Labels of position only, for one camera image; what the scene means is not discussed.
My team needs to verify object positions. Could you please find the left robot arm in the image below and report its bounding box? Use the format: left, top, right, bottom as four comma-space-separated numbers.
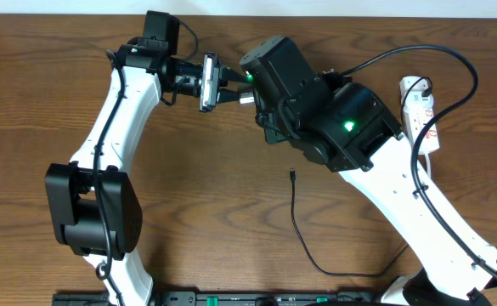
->
45, 11, 250, 305

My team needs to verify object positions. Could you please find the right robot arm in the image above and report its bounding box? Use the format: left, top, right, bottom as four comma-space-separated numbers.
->
240, 36, 497, 305

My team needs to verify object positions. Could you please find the Samsung Galaxy smartphone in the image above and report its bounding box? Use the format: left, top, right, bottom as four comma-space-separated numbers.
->
238, 83, 255, 105

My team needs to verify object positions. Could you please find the black USB charging cable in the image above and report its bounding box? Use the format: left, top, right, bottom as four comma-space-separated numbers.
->
289, 76, 434, 279

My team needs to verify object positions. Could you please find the white power strip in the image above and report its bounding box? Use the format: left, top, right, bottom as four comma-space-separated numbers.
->
399, 76, 434, 144

